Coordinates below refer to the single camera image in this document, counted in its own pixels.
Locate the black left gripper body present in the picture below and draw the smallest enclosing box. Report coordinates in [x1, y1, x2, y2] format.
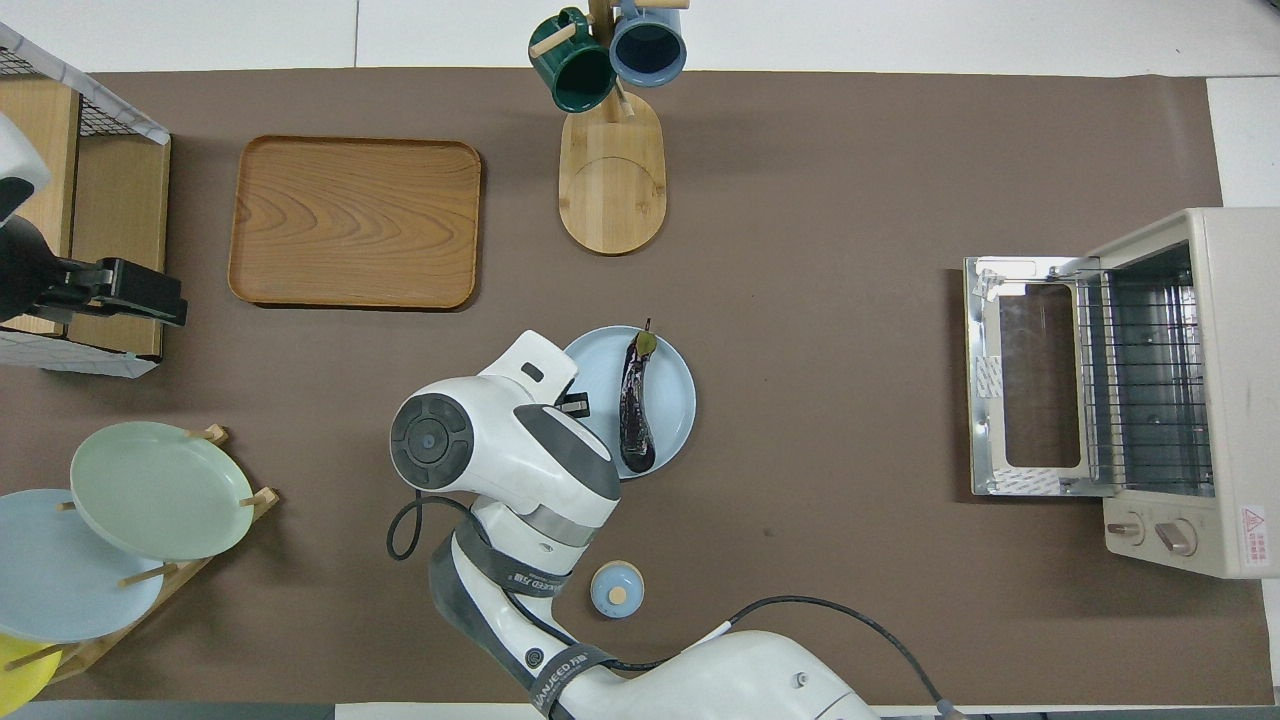
[40, 260, 103, 323]

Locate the dark purple eggplant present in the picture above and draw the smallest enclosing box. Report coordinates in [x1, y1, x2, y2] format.
[618, 320, 659, 475]

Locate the light blue round plate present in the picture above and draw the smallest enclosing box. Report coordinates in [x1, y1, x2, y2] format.
[558, 325, 698, 481]

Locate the beige toaster oven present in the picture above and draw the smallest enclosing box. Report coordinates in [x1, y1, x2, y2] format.
[1075, 207, 1280, 581]

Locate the white marbled shelf panel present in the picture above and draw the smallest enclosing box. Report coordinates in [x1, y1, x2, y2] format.
[0, 328, 161, 379]
[0, 22, 171, 148]

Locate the wooden stepped shelf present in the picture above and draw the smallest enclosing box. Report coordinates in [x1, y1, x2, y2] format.
[0, 75, 171, 361]

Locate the pale green plate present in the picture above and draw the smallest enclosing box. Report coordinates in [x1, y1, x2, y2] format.
[70, 421, 255, 562]

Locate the wooden mug tree stand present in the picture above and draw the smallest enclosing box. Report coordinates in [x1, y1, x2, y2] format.
[558, 0, 691, 256]

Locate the wooden serving tray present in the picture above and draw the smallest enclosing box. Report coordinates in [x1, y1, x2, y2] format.
[228, 135, 483, 311]

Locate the wooden plate rack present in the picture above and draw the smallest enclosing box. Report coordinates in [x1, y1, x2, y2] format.
[0, 425, 281, 686]

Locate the light blue racked plate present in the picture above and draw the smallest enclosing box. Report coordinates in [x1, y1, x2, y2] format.
[0, 488, 166, 644]

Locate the dark green mug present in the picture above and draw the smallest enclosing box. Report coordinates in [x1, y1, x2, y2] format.
[528, 8, 617, 113]

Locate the blue mug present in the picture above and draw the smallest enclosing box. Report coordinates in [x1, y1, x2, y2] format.
[608, 0, 689, 88]

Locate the brown table mat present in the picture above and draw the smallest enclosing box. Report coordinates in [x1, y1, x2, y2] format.
[0, 68, 1276, 706]

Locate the yellow plate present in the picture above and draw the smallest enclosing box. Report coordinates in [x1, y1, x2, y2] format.
[0, 632, 63, 719]

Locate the black wire basket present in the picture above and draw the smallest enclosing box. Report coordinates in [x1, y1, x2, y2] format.
[0, 45, 136, 141]

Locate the metal oven wire rack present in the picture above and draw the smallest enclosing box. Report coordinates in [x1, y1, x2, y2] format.
[1075, 272, 1203, 483]

